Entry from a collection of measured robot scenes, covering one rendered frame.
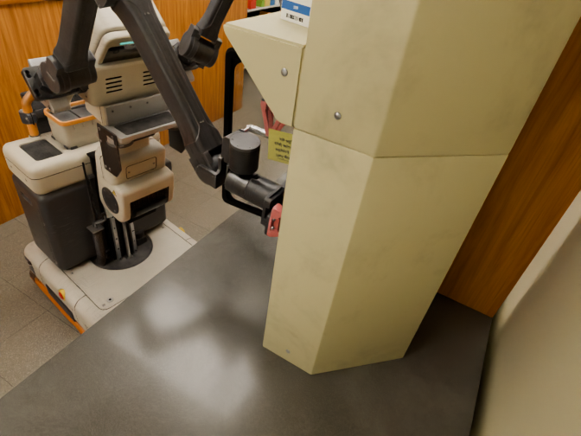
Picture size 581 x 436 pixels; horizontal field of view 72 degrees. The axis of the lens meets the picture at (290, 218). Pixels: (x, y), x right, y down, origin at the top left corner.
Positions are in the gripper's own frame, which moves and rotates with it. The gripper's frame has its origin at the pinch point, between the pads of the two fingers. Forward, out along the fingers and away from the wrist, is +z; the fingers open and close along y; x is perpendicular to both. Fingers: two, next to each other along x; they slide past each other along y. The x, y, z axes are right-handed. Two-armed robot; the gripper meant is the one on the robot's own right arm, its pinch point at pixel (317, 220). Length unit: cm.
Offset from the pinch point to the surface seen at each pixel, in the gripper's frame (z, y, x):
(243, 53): -10.8, -14.0, -29.8
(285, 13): -10.6, -5.1, -33.4
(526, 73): 19.6, -2.5, -35.0
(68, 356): -27, -36, 25
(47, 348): -98, -11, 124
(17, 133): -191, 49, 81
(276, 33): -7.6, -12.2, -32.8
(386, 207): 12.1, -11.1, -16.4
